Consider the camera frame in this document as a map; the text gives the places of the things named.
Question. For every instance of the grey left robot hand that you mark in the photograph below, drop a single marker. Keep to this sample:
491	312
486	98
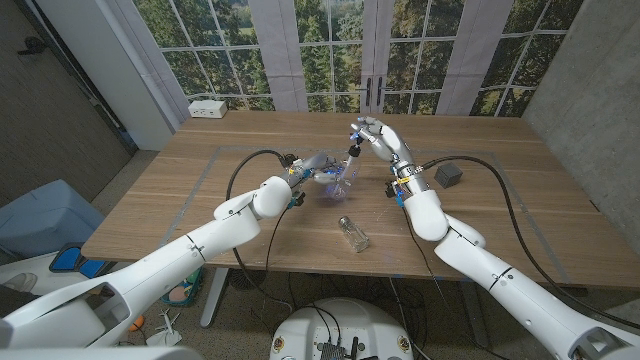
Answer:
315	165

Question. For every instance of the clear plastic spray bottle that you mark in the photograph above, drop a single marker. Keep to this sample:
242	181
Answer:
345	187

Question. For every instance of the black spray head white tube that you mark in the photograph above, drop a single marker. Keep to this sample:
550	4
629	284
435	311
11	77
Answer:
354	149

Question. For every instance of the grey cube speaker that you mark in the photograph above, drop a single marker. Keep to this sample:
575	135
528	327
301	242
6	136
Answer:
448	175

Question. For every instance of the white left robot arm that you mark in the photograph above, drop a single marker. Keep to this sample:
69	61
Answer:
175	260

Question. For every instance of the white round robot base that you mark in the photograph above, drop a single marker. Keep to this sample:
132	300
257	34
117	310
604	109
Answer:
345	325

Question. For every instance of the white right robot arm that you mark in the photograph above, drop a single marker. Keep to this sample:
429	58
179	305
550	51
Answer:
500	285

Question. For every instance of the black hair claw clip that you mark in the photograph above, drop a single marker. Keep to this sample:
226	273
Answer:
288	159

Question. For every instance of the small clear glass jar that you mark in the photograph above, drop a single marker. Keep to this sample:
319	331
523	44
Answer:
354	235

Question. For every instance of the printed window backdrop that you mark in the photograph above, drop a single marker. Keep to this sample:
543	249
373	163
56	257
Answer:
320	50

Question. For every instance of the white power strip box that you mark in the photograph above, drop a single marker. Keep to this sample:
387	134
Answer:
207	108

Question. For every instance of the white table leg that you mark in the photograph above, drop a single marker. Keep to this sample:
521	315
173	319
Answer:
214	300

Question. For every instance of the teal toy basket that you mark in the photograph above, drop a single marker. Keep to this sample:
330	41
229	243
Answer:
182	292

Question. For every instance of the grey table leg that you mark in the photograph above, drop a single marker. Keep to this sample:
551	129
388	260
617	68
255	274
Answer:
475	320

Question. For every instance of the white toy airplane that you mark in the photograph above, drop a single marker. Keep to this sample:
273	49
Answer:
167	332

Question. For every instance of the orange ball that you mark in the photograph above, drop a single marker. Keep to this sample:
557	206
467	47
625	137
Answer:
136	323

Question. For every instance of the blue and black foot pedal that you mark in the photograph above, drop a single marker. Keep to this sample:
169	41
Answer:
70	260

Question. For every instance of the dark wooden door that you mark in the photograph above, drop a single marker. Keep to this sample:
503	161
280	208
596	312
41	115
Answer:
45	115

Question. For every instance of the blue-grey plastic bin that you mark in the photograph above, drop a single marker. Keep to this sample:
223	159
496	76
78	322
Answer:
45	220

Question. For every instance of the white robot torso shell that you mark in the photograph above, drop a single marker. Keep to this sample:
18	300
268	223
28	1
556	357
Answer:
100	354

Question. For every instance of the grey sneaker with laces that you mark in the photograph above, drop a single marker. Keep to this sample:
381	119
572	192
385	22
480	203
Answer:
20	281

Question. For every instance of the dark trouser leg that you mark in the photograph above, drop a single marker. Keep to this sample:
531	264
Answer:
15	300

